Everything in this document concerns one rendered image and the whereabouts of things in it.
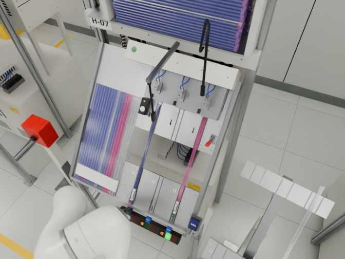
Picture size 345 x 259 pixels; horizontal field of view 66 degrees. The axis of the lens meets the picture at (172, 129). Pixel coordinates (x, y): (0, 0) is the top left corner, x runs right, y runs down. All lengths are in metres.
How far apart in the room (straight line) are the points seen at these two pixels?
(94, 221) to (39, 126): 1.12
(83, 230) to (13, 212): 1.80
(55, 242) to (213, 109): 0.72
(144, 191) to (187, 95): 0.51
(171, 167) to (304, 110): 1.72
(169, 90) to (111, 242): 0.68
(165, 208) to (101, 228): 0.66
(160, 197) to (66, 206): 0.62
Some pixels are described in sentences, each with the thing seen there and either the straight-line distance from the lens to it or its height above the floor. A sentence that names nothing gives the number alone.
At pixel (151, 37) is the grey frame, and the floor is 1.33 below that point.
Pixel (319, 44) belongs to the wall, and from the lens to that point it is 2.72.
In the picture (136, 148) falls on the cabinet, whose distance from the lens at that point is 1.66.
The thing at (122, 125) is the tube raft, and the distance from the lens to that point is 1.30.
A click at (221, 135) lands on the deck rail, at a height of 1.07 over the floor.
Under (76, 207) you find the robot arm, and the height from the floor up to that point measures 1.29.
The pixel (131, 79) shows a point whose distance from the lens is 1.29.
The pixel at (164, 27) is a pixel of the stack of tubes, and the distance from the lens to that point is 1.08.
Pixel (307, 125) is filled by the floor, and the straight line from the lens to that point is 2.80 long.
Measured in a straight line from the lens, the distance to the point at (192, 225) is 1.25.
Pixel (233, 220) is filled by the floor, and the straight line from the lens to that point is 2.13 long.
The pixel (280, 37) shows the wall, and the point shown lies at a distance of 2.72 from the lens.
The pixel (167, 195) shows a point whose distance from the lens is 1.29.
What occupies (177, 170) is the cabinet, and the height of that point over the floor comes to 0.62.
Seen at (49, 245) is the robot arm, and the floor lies 1.35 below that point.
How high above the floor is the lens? 1.98
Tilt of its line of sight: 52 degrees down
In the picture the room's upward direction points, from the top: 2 degrees counter-clockwise
